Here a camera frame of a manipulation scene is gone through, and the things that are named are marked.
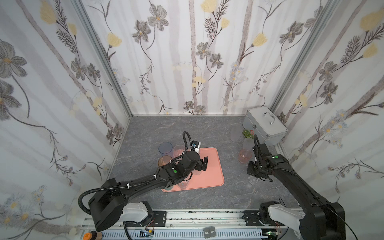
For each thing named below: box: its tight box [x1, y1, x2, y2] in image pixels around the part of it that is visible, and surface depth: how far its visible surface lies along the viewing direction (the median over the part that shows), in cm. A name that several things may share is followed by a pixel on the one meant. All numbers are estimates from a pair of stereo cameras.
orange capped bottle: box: [83, 230, 103, 240], surface depth 65 cm
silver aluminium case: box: [242, 106, 288, 147], surface depth 98 cm
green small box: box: [242, 129, 254, 139], surface depth 110 cm
